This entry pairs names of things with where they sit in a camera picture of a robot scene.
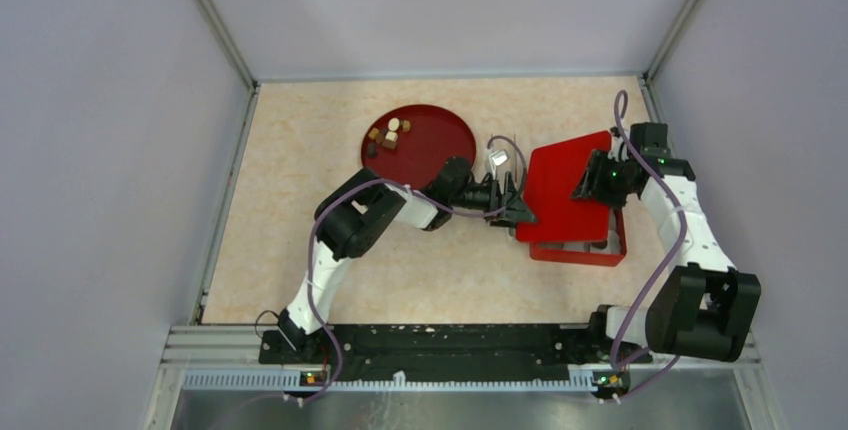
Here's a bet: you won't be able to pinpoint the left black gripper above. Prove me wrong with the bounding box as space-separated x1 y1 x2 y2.
450 172 538 230

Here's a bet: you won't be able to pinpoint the red rectangular lid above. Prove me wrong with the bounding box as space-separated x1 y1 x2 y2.
515 130 611 243

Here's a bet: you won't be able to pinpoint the metal tongs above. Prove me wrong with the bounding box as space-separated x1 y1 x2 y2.
485 135 522 178

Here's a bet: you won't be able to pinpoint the round dark red tray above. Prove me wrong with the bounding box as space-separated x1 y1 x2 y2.
360 104 477 190

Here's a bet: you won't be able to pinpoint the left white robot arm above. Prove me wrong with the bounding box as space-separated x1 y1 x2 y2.
278 156 537 364

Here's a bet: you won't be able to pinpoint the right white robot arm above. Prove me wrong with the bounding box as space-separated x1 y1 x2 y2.
574 123 762 366

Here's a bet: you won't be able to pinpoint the red chocolate box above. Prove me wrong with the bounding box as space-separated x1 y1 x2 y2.
529 210 628 267

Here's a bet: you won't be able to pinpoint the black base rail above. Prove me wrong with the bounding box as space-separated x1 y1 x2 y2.
258 324 612 383

